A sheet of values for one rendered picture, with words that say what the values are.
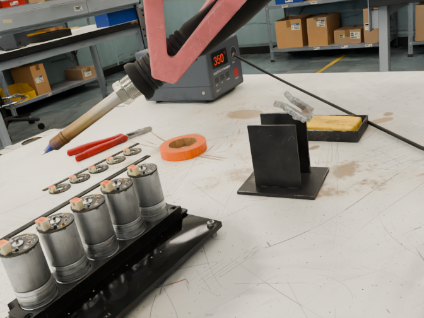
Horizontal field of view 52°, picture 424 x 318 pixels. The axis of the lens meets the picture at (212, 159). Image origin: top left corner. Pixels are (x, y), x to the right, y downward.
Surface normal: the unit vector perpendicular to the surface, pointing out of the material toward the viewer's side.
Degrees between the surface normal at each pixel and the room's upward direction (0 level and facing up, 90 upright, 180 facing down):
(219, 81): 90
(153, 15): 108
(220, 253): 0
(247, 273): 0
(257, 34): 90
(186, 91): 90
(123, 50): 90
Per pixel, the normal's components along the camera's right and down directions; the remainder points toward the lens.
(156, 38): 0.10, 0.51
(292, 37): -0.52, 0.40
